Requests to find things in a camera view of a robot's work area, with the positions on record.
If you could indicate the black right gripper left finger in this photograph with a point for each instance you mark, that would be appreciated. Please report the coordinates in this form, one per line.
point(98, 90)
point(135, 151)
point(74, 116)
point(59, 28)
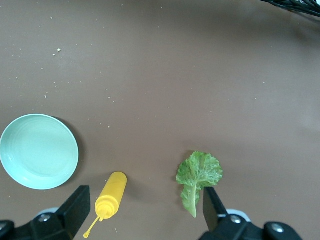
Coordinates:
point(72, 212)

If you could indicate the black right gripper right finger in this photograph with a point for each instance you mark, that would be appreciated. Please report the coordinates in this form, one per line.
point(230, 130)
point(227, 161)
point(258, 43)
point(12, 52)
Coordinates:
point(215, 215)

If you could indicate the green lettuce leaf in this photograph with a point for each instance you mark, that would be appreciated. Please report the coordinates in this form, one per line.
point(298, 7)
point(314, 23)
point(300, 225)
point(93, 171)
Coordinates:
point(200, 170)

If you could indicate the mint green plate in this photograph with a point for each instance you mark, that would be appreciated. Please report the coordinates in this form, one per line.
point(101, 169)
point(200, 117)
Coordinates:
point(37, 152)

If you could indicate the yellow squeeze bottle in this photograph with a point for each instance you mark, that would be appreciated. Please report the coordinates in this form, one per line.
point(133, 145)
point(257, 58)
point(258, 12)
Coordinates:
point(112, 192)

